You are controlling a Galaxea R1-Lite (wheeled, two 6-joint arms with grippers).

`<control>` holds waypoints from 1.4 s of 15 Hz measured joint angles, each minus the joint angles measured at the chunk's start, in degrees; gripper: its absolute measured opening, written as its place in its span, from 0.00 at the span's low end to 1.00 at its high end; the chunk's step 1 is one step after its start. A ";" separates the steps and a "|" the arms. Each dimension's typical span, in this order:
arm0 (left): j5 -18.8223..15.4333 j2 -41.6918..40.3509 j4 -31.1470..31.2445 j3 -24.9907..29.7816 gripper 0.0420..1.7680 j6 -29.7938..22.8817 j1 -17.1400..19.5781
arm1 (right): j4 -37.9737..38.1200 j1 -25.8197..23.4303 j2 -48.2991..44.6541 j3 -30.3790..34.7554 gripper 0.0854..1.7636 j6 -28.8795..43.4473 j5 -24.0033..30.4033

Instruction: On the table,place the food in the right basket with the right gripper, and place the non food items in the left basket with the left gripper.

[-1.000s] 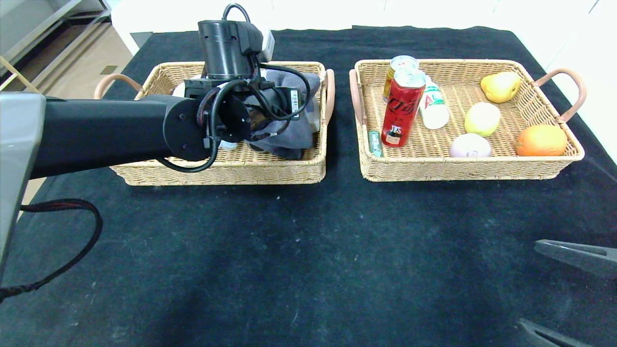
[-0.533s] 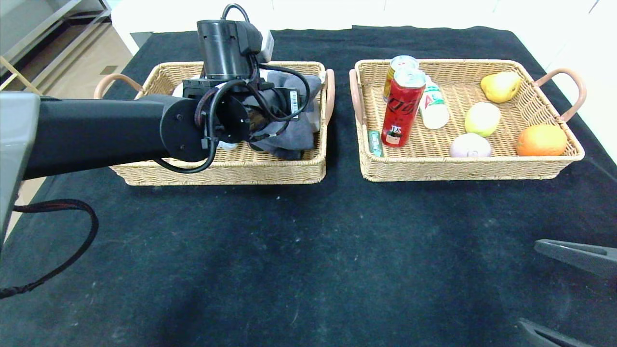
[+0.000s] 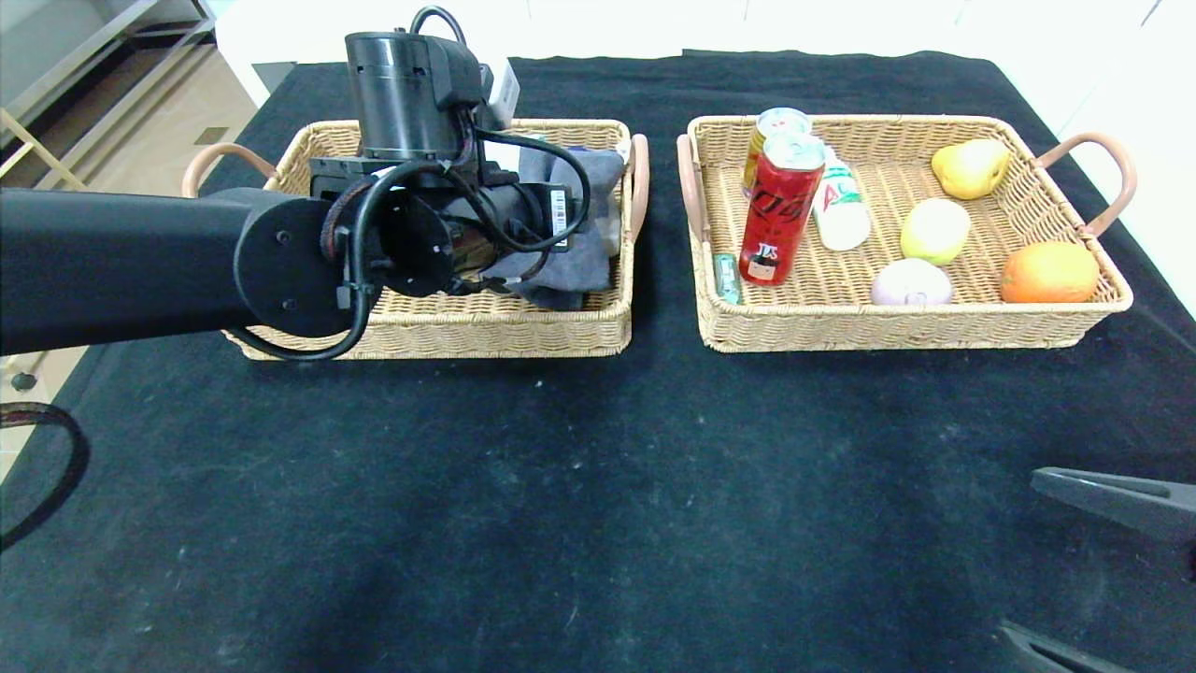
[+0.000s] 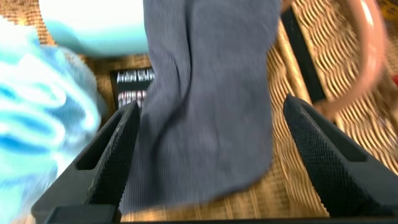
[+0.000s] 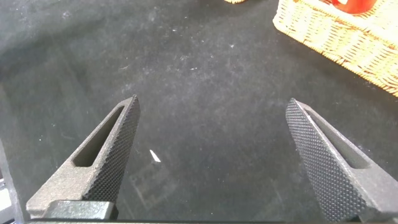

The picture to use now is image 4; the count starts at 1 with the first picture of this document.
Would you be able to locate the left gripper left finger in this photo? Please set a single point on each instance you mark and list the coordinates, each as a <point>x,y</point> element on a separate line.
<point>93,180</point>

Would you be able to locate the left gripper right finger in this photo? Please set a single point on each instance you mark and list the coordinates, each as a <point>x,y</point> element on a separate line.
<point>342,174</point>

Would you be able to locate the blue mesh bath sponge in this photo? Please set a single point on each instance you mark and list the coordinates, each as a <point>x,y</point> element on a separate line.
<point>40,109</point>

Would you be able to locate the black face wash tube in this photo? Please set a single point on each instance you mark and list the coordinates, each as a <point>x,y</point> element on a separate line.
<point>130,84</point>

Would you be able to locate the grey towel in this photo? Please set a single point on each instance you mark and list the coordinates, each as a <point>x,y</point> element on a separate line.
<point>205,109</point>

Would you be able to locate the woven wicker basket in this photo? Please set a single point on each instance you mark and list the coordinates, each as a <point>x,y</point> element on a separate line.
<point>286,186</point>
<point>342,46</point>

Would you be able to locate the pale blue cup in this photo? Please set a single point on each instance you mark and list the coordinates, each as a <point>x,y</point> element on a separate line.
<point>93,31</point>

